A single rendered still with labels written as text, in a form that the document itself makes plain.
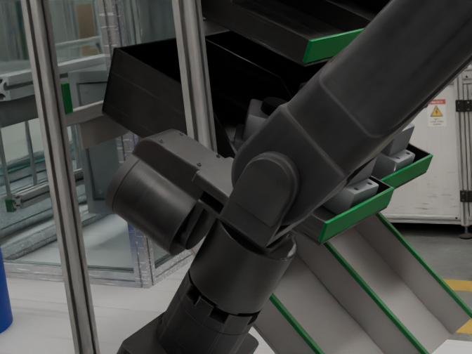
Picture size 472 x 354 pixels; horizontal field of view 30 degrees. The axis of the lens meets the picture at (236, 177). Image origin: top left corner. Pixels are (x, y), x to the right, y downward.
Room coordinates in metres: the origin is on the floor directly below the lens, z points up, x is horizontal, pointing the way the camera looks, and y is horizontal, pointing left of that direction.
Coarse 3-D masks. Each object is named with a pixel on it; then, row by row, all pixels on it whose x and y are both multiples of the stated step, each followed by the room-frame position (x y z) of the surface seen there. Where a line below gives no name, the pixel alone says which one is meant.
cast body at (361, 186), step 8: (368, 168) 0.82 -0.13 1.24; (360, 176) 0.81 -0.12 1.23; (368, 176) 0.83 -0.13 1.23; (352, 184) 0.81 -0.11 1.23; (360, 184) 0.81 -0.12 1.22; (368, 184) 0.82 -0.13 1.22; (376, 184) 0.82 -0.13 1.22; (344, 192) 0.80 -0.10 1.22; (352, 192) 0.80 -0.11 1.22; (360, 192) 0.80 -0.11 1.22; (368, 192) 0.81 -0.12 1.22; (328, 200) 0.81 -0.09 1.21; (336, 200) 0.81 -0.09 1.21; (344, 200) 0.80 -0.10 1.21; (352, 200) 0.80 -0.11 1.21; (360, 200) 0.81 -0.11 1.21; (328, 208) 0.81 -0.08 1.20; (336, 208) 0.81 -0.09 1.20; (344, 208) 0.80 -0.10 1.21
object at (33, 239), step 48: (0, 0) 1.77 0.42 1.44; (48, 0) 1.71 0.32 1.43; (96, 0) 1.66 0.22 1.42; (144, 0) 1.75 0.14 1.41; (0, 48) 1.78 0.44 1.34; (96, 48) 1.67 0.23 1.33; (0, 96) 1.79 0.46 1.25; (96, 96) 1.68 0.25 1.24; (0, 144) 1.80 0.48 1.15; (0, 192) 1.81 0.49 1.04; (48, 192) 1.75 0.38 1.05; (96, 192) 1.69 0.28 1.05; (0, 240) 1.82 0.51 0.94; (48, 240) 1.76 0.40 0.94; (96, 240) 1.70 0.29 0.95
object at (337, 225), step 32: (128, 64) 0.88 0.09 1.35; (160, 64) 0.95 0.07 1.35; (224, 64) 0.97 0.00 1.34; (128, 96) 0.88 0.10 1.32; (160, 96) 0.86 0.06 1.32; (224, 96) 0.97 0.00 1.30; (256, 96) 0.94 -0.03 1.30; (288, 96) 0.92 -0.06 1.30; (128, 128) 0.89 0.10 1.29; (160, 128) 0.86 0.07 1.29; (224, 128) 0.94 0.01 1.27; (384, 192) 0.83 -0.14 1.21; (320, 224) 0.75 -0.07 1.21; (352, 224) 0.79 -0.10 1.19
